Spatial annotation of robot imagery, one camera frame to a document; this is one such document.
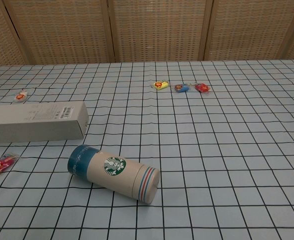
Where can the white rectangular cardboard box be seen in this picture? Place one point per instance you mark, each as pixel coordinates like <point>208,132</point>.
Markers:
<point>34,122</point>

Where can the light blue grid tablecloth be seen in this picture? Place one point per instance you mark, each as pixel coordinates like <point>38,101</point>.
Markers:
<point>211,155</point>

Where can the yellow candy packet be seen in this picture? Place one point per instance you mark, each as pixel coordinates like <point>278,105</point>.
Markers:
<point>159,85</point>

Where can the blue candy packet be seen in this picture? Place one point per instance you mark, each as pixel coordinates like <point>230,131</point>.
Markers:
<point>182,88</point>

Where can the beige Starbucks tumbler blue lid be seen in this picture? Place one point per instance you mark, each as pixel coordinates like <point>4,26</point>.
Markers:
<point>111,166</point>

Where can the white orange candy packet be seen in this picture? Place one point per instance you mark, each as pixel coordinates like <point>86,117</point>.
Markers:
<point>20,96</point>

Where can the pink red candy packet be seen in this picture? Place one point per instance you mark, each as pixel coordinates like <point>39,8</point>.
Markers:
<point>1,164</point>

